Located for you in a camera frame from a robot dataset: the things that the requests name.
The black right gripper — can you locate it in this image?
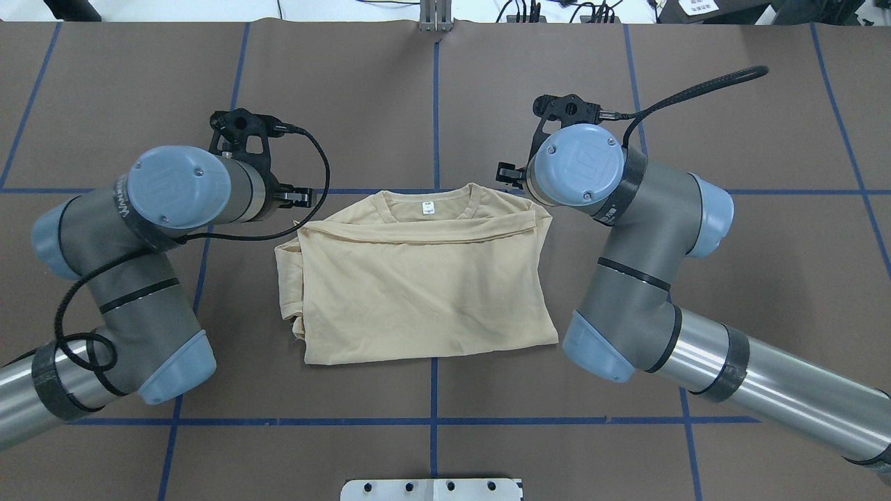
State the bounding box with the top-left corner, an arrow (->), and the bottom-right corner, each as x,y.
496,163 -> 529,191

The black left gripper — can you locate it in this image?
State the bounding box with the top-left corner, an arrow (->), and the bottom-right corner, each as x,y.
265,183 -> 316,212

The cream long-sleeve graphic shirt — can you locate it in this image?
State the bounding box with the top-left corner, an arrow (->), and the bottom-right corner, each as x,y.
274,183 -> 559,367

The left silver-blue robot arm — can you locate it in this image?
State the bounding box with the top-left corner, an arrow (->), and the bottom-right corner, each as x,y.
2,145 -> 321,450

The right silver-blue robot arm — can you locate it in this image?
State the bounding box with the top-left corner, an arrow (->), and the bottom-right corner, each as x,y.
497,125 -> 889,483

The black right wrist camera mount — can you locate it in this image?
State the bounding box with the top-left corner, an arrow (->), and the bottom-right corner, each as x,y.
528,94 -> 630,161

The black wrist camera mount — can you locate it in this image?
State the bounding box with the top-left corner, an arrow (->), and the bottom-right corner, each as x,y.
528,94 -> 630,161
207,108 -> 292,175

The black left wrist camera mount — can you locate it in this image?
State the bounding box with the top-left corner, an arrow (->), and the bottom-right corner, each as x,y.
207,108 -> 292,175

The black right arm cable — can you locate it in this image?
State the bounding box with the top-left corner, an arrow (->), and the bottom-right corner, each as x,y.
599,65 -> 770,150

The aluminium frame post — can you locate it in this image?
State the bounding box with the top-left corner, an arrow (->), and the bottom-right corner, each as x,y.
419,0 -> 454,32

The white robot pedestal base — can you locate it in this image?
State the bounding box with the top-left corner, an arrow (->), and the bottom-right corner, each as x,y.
340,477 -> 524,500

